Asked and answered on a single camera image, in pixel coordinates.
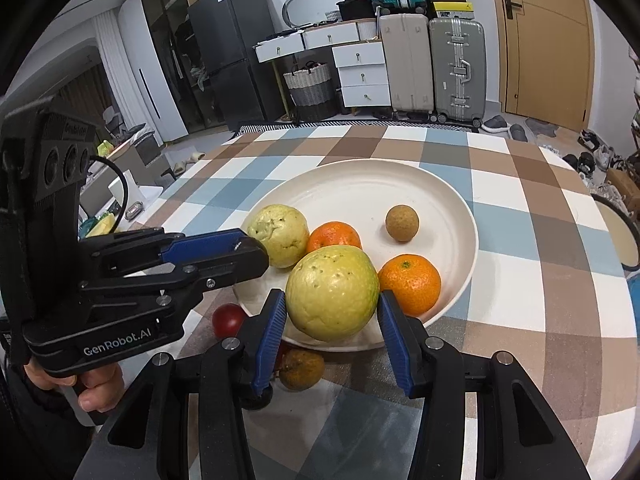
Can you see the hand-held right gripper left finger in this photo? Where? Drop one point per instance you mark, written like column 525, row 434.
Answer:
column 270, row 340

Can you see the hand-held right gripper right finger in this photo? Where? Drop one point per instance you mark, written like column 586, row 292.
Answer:
column 400, row 350

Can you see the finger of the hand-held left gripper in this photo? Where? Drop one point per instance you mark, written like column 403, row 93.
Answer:
column 205, row 245
column 235, row 267

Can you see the pale yellow guava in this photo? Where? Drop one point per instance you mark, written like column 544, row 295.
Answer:
column 277, row 235

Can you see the large mandarin orange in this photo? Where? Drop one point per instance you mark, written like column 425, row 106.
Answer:
column 410, row 285

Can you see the green-tinged guava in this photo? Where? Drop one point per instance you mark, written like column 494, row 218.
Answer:
column 330, row 295

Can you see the small mandarin orange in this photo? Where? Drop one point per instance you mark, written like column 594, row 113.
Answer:
column 335, row 237

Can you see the smooth brown longan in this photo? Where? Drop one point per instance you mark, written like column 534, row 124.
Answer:
column 402, row 222

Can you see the cream round plate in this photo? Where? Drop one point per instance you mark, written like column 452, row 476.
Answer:
column 360, row 195

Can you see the person's left forearm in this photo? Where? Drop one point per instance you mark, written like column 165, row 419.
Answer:
column 35, row 410

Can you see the person's left hand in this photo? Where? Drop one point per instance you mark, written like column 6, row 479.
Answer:
column 100, row 390

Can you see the wrinkled brown longan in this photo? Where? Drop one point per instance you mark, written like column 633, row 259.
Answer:
column 302, row 370

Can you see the red tomato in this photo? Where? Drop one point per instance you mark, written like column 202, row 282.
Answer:
column 227, row 321

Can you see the dark glossy plum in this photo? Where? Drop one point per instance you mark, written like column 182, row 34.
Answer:
column 257, row 402

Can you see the checked tablecloth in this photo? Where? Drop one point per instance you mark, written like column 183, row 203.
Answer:
column 525, row 285

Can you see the wicker basket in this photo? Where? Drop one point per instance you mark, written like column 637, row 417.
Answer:
column 310, row 92

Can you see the dark grey fridge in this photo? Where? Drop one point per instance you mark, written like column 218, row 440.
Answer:
column 230, row 60

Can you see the dark wardrobe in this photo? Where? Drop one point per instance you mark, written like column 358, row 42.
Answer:
column 155, row 60

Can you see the white desk with drawers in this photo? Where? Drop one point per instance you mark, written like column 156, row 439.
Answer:
column 300, row 42

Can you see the white drawer cabinet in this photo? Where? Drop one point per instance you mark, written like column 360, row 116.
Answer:
column 362, row 75

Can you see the grey slipper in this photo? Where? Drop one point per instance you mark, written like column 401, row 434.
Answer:
column 494, row 124
column 518, row 133

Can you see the round black-rimmed stool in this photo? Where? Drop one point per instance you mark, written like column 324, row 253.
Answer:
column 622, row 235

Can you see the beige suitcase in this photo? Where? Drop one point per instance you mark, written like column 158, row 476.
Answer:
column 406, row 65

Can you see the black bin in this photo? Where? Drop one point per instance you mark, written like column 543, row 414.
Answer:
column 355, row 10

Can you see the cardboard box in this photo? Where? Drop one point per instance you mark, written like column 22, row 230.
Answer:
column 625, row 185

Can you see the sneakers on floor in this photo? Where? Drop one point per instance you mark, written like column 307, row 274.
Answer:
column 600, row 152

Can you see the silver suitcase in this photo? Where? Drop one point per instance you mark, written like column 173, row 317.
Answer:
column 457, row 70

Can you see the wooden door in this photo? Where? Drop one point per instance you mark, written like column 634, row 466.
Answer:
column 545, row 50

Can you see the yellow shoe box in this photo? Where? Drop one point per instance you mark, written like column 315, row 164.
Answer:
column 452, row 10

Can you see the oval metal frame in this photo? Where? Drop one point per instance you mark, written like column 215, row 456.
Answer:
column 290, row 5

